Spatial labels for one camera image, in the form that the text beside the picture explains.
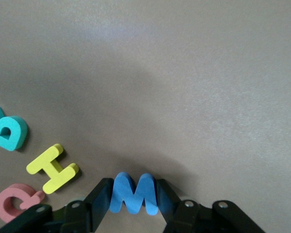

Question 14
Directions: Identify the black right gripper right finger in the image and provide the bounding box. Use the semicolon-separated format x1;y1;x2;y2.
156;178;266;233

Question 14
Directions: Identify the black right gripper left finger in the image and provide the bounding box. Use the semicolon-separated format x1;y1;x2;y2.
0;178;114;233

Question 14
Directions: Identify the blue foam letter M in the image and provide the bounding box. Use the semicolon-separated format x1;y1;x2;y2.
109;172;159;216

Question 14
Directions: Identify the yellow foam letter H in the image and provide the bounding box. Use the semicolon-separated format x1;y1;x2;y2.
26;143;80;195

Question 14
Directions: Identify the pink foam letter Q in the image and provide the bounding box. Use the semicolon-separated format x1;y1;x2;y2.
0;183;46;223

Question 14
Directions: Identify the brown table cover sheet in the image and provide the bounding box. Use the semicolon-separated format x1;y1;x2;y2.
0;0;291;233

